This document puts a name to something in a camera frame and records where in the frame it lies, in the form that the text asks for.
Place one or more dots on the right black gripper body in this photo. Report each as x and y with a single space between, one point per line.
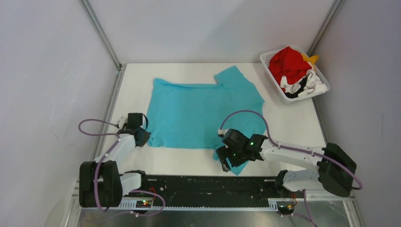
235 156

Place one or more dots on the controller board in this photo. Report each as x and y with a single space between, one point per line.
286 209
143 204

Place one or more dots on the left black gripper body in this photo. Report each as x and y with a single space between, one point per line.
145 136

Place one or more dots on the yellow t shirt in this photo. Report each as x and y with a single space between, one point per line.
311 59

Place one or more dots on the red t shirt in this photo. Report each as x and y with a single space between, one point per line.
289 63

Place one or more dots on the white plastic laundry basket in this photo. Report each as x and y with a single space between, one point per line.
265 59

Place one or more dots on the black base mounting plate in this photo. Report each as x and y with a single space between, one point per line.
214 191

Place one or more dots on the right controller board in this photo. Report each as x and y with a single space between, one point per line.
286 209

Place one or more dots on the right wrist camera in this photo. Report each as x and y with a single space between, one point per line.
221 132

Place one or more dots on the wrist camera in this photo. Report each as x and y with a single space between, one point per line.
221 132
121 121

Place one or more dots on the white and black t shirt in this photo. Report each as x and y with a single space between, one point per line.
310 84

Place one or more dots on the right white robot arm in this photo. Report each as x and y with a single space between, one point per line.
327 168

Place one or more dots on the left controller board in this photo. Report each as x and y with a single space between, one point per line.
143 204

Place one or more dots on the white slotted cable duct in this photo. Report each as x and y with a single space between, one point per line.
134 205

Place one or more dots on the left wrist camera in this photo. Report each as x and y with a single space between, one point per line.
121 121

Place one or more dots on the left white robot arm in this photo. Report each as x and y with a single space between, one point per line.
102 186

